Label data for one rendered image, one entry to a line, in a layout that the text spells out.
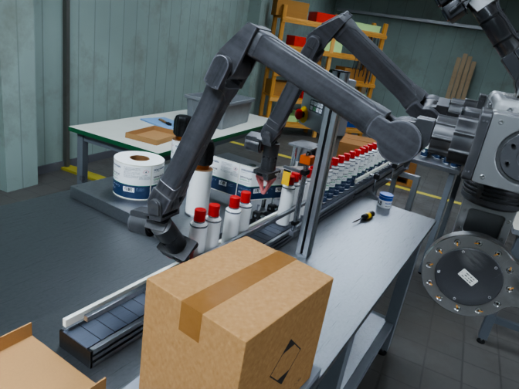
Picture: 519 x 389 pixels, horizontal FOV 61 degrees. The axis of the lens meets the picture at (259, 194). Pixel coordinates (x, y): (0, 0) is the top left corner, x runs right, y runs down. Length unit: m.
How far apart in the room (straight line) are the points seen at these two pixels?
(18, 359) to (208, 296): 0.50
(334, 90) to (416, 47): 10.32
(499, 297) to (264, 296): 0.55
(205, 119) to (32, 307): 0.67
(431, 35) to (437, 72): 0.83
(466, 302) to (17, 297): 1.12
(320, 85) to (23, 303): 0.93
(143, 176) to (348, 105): 1.09
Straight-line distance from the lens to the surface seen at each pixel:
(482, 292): 1.12
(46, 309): 1.29
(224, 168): 1.84
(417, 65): 11.15
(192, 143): 1.01
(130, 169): 1.77
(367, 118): 0.85
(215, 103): 0.97
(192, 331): 0.80
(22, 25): 4.09
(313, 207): 1.55
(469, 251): 1.08
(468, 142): 0.82
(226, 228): 1.39
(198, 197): 1.66
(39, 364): 1.12
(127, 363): 1.11
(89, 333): 1.11
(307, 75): 0.88
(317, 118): 1.51
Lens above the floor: 1.57
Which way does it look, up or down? 20 degrees down
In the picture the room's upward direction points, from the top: 9 degrees clockwise
